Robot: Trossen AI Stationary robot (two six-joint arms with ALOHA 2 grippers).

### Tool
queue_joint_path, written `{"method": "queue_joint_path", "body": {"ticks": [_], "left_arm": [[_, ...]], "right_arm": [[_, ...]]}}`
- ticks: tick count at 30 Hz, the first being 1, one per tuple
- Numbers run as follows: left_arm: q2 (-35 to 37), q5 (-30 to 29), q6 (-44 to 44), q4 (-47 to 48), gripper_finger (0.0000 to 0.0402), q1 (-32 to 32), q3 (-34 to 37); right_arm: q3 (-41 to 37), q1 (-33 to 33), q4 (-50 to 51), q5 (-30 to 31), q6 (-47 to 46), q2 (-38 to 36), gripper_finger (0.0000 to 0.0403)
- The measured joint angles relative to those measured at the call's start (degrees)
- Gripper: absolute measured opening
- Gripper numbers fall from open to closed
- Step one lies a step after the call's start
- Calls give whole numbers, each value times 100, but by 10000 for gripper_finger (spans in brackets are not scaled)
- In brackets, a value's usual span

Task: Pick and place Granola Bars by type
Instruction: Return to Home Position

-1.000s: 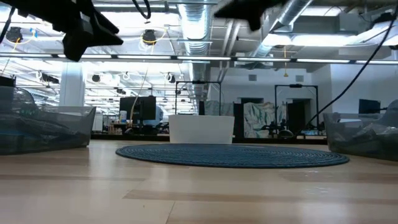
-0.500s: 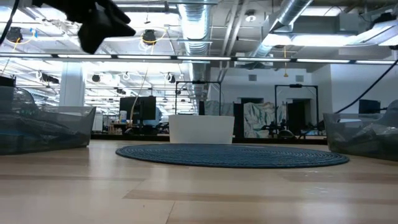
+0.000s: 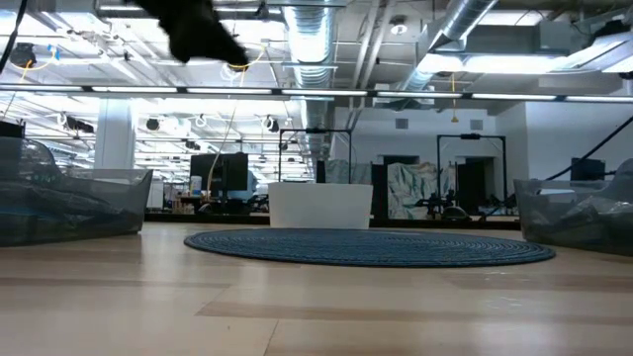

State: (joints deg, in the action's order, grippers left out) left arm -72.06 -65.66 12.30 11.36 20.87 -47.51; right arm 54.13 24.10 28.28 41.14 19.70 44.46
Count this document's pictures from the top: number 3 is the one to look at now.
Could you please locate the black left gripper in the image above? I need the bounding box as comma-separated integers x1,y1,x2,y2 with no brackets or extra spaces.
131,0,250,66

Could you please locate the white building column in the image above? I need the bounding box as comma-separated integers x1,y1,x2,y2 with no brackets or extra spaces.
93,98,136,170

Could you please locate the black desk monitor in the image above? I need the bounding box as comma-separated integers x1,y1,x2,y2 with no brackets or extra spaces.
190,152,249,193

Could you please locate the black round ceiling fixture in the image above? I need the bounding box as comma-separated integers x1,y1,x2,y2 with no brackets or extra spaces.
8,42,40,69

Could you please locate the grey translucent plastic bin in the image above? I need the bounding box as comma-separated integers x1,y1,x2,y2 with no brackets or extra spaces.
0,136,153,247
512,157,633,257

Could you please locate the white plastic bin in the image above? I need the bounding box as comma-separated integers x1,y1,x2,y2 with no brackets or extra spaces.
268,182,375,230

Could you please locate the black box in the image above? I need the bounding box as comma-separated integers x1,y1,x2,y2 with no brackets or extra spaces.
0,121,26,139

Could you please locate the long ceiling light strip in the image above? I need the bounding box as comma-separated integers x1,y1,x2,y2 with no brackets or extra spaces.
0,83,633,104

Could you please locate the crumpled pale blue sheet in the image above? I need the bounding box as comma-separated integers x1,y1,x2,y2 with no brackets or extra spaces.
387,161,456,221

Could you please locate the yellow hanging pendant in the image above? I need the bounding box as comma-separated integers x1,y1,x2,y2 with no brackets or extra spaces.
449,72,460,124

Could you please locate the round blue woven placemat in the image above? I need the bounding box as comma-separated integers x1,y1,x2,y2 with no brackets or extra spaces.
183,227,557,269

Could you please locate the yellow hanging cord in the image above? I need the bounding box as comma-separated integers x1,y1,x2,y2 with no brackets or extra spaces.
205,44,266,192

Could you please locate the silver spiral ventilation duct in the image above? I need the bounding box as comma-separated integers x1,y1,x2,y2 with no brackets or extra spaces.
284,0,338,159

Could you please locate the black metal frame stand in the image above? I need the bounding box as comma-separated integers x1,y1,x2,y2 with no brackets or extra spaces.
278,128,353,185

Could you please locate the long black arm cable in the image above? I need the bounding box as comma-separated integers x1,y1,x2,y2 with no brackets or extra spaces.
0,0,28,75

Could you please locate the silver slanted ventilation duct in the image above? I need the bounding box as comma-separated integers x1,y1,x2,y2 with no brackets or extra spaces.
395,0,498,95

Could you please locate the black frame stand with camera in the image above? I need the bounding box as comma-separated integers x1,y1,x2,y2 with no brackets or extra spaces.
436,133,508,219

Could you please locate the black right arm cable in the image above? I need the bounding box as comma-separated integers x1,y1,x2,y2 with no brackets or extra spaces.
543,116,633,182

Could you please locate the black wall monitor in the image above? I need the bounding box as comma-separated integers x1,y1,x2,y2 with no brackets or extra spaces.
570,156,607,182

